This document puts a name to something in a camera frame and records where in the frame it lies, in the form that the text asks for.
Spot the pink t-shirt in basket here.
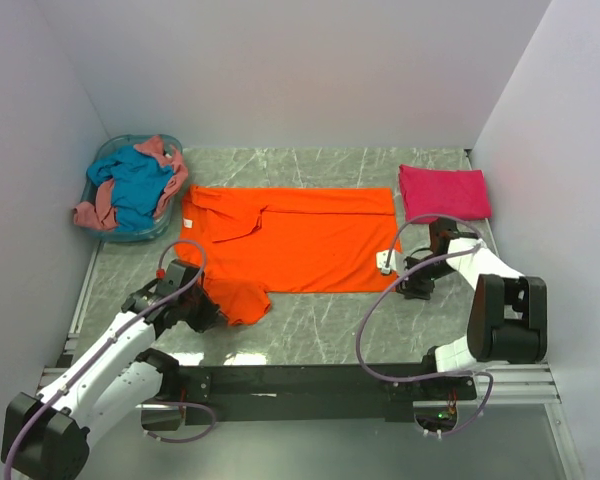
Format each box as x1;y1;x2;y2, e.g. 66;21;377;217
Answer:
71;134;190;232

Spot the orange t-shirt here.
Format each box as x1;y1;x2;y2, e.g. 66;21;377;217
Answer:
175;186;397;325

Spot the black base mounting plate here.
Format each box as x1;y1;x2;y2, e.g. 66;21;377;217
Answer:
150;364;477;422

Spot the blue t-shirt in basket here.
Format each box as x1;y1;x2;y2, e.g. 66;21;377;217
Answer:
74;145;175;233

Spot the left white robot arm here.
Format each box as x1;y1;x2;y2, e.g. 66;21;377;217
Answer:
1;260;221;479

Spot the aluminium rail frame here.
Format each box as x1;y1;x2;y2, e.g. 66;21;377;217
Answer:
35;237;548;422

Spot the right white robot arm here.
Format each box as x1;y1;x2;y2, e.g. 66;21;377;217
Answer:
386;217;548;399

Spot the folded magenta t-shirt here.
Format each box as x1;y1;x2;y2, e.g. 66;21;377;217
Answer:
398;165;492;224

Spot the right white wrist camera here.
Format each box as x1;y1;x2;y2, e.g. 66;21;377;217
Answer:
376;250;401;276

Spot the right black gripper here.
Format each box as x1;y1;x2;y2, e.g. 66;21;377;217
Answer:
395;255;456;301

